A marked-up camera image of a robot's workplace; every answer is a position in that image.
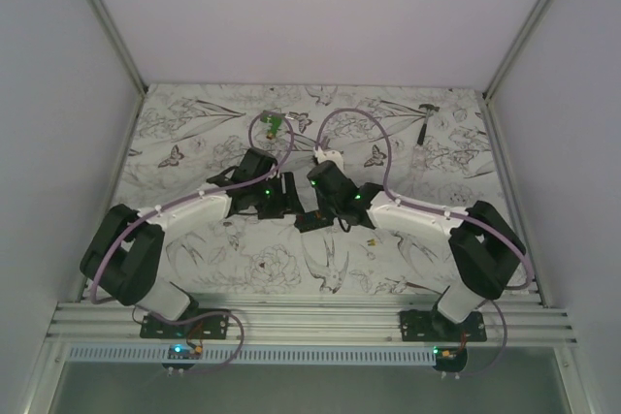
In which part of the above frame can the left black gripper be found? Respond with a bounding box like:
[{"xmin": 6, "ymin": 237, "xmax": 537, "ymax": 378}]
[{"xmin": 252, "ymin": 173, "xmax": 304, "ymax": 220}]

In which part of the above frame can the black fuse box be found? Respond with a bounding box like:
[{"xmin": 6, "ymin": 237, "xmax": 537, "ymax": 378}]
[{"xmin": 294, "ymin": 209, "xmax": 335, "ymax": 234}]

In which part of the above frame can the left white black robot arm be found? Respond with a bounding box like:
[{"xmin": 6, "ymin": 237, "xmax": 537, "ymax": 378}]
[{"xmin": 80, "ymin": 148, "xmax": 303, "ymax": 338}]

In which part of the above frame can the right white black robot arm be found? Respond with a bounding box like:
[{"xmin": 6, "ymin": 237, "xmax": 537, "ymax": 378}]
[{"xmin": 307, "ymin": 161, "xmax": 535, "ymax": 341}]

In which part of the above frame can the green circuit board connector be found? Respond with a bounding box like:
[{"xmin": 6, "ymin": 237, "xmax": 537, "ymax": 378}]
[{"xmin": 259, "ymin": 111, "xmax": 295, "ymax": 141}]

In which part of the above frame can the small black hammer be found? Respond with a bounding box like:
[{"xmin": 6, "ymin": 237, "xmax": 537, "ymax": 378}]
[{"xmin": 416, "ymin": 104, "xmax": 439, "ymax": 145}]

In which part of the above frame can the floral printed table mat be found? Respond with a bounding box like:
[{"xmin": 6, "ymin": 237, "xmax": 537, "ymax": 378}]
[{"xmin": 115, "ymin": 84, "xmax": 507, "ymax": 296}]

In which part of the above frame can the left controller board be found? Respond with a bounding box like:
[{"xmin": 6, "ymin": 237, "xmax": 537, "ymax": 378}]
[{"xmin": 162, "ymin": 344, "xmax": 202, "ymax": 373}]

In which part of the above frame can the controller board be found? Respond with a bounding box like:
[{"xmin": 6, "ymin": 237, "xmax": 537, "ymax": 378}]
[
  {"xmin": 433, "ymin": 347, "xmax": 468, "ymax": 373},
  {"xmin": 162, "ymin": 344, "xmax": 202, "ymax": 373}
]

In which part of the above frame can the right controller board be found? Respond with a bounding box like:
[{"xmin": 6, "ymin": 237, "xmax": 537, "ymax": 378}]
[{"xmin": 433, "ymin": 347, "xmax": 468, "ymax": 373}]

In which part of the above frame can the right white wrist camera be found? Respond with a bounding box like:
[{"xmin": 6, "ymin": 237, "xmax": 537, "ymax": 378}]
[{"xmin": 313, "ymin": 145, "xmax": 343, "ymax": 166}]

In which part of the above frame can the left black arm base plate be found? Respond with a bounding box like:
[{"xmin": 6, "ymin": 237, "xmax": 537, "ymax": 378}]
[{"xmin": 140, "ymin": 313, "xmax": 229, "ymax": 340}]

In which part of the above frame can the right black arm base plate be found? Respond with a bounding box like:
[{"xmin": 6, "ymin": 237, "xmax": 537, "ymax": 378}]
[{"xmin": 398, "ymin": 309, "xmax": 487, "ymax": 343}]

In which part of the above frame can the slotted grey cable duct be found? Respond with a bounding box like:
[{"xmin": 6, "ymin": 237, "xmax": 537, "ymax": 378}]
[{"xmin": 67, "ymin": 343, "xmax": 435, "ymax": 366}]

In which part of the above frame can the aluminium mounting rail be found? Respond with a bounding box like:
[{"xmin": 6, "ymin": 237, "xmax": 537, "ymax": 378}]
[{"xmin": 47, "ymin": 294, "xmax": 577, "ymax": 347}]

